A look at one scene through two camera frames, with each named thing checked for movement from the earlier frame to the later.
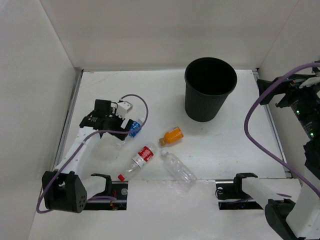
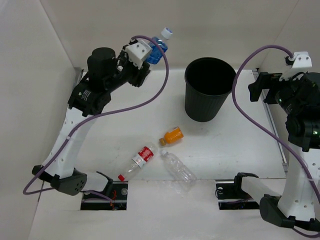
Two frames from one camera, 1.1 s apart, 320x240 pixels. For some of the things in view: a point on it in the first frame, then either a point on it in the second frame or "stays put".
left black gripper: (124, 125) -> (139, 75)
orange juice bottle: (172, 137) stays put
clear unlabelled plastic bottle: (178, 168) stays put
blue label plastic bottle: (135, 129) -> (156, 54)
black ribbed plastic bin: (207, 81) stays put
